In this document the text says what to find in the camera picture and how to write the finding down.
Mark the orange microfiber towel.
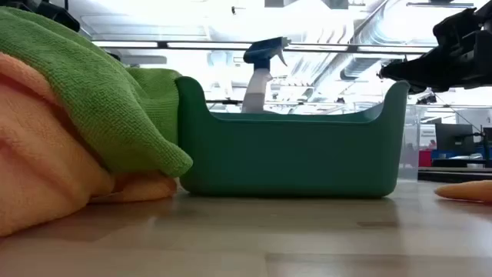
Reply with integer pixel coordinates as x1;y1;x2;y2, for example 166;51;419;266
434;179;492;204
0;52;178;238

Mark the small black ceiling lamp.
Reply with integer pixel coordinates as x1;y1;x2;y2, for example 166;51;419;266
416;91;438;105

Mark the black computer monitor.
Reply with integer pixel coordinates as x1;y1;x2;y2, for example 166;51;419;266
435;122;474;155

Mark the clear plastic container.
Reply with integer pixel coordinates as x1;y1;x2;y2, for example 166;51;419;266
397;104;427;181

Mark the red bin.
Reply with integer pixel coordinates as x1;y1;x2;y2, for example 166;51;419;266
418;149;434;168

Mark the black background table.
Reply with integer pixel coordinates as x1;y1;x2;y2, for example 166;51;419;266
417;166;492;184

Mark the long ceiling light bar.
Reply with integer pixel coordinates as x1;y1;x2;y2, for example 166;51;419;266
91;39;435;54

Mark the green plastic basket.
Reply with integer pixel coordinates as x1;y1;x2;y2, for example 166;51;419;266
175;75;411;199

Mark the white blue spray bottle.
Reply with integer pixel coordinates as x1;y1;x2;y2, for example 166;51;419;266
241;36;292;115

